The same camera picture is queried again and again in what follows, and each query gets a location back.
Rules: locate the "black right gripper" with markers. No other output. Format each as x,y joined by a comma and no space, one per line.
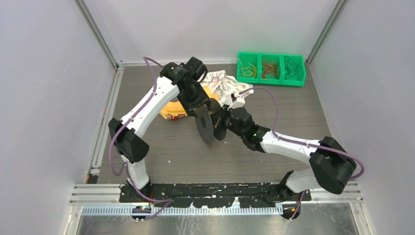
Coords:
223,113

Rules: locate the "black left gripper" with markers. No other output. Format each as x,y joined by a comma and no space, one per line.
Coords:
203,99

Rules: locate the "black cable spool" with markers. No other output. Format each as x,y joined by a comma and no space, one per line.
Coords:
206,119

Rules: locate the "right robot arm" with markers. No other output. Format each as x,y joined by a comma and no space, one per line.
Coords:
329,166

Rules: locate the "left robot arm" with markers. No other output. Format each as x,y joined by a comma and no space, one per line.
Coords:
181,81

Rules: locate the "yellow snack bag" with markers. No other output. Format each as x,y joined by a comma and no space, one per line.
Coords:
173,110

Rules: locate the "white patterned cloth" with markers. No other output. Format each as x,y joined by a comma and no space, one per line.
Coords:
220,86

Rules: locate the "green three-compartment bin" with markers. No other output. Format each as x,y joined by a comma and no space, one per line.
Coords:
271,69

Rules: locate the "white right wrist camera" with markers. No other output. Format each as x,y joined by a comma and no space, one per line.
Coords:
237,101

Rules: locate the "slotted aluminium rail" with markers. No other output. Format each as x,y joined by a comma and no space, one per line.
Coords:
146,210

